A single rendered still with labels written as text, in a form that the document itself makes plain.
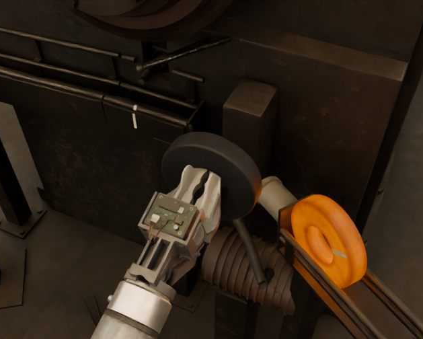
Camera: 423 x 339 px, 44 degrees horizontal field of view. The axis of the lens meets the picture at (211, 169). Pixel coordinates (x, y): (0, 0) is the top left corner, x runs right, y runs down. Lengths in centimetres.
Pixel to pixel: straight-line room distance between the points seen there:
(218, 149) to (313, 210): 20
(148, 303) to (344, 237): 32
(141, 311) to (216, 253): 43
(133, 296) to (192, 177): 20
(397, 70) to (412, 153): 117
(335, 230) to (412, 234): 106
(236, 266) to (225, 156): 38
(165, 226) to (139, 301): 10
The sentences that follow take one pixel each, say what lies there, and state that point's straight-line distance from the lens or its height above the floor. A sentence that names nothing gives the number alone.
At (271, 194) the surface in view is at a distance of 94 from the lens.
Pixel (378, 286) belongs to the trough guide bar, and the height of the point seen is 69.
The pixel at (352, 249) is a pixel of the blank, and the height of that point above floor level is 76.
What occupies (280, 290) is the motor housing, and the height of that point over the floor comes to 51.
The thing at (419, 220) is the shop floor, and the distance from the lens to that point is 190.
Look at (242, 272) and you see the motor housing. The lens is 106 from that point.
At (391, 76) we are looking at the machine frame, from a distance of 94.
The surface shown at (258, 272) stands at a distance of 100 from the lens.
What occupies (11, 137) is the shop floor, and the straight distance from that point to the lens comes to 217.
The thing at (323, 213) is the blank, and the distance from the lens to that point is 82.
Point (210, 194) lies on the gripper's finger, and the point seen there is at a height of 85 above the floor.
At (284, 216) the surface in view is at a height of 70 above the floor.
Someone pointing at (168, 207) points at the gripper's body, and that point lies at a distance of 67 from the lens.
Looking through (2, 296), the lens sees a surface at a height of 1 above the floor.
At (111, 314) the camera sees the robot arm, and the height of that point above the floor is 83.
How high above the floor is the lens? 142
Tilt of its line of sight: 48 degrees down
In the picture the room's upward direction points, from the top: straight up
